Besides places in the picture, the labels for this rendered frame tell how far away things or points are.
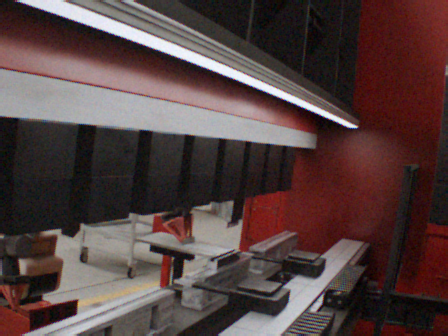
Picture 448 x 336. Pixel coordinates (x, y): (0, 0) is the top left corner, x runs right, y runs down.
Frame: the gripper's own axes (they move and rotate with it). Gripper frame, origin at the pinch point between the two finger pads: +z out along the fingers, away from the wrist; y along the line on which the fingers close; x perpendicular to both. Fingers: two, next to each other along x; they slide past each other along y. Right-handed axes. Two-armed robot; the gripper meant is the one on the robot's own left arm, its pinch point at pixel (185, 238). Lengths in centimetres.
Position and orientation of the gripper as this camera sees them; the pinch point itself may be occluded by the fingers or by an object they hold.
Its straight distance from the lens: 179.1
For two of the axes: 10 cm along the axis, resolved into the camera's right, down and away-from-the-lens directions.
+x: -8.7, 3.8, 3.2
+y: 3.5, 0.2, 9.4
